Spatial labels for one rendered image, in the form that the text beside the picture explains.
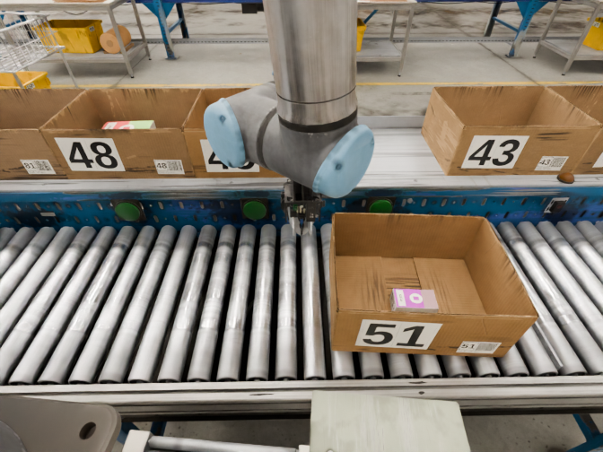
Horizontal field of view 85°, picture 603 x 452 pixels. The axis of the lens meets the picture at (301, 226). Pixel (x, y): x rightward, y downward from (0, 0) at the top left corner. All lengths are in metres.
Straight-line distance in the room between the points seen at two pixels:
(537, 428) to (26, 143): 2.03
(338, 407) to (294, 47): 0.66
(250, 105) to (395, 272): 0.66
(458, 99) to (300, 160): 1.03
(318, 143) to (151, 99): 1.02
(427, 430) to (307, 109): 0.65
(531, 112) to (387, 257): 0.81
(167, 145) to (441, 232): 0.80
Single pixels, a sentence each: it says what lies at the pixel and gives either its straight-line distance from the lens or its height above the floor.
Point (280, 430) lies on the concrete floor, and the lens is 1.54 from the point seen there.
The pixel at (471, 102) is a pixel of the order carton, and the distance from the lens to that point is 1.39.
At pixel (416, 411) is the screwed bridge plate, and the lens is 0.80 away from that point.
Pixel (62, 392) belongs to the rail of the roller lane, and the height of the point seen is 0.74.
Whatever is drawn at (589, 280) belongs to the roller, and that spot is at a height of 0.75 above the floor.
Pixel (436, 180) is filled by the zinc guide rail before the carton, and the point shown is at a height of 0.89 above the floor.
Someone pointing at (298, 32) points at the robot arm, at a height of 1.41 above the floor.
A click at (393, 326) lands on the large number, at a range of 0.73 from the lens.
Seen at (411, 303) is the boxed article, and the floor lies 0.80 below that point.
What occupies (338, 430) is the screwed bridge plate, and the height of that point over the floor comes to 0.75.
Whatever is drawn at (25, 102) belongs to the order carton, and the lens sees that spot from 1.55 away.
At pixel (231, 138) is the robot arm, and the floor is 1.27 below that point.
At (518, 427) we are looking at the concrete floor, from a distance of 1.76.
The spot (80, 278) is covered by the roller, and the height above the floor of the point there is 0.75.
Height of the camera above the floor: 1.48
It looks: 43 degrees down
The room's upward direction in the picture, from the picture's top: straight up
